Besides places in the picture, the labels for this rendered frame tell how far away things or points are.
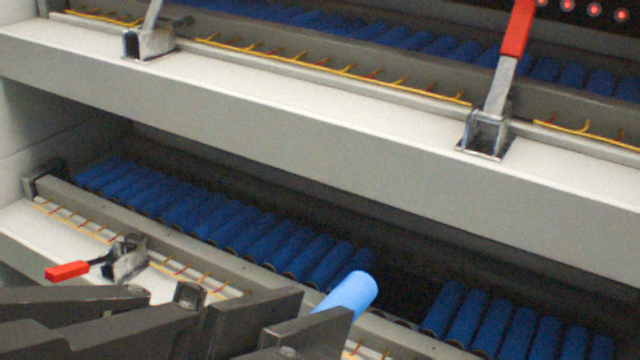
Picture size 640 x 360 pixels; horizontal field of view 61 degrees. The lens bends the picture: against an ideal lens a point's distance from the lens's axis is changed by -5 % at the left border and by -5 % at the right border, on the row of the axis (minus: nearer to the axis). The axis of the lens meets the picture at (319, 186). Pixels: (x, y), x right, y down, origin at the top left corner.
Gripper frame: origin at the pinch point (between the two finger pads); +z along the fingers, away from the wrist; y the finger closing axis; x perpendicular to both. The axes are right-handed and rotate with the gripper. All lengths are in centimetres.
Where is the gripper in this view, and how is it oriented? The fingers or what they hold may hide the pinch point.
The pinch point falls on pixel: (278, 341)
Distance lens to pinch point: 23.3
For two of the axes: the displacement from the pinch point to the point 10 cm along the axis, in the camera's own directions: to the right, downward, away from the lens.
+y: -8.7, -2.8, 3.9
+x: -2.9, 9.6, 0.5
